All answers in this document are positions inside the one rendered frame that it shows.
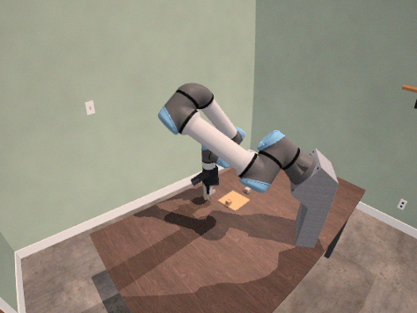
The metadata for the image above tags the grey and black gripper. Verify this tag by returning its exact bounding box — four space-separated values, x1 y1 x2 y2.
202 166 219 200

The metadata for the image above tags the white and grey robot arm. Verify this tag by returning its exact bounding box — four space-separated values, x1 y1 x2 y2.
158 83 317 193

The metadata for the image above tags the peach mat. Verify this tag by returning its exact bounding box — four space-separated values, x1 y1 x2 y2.
218 191 249 211

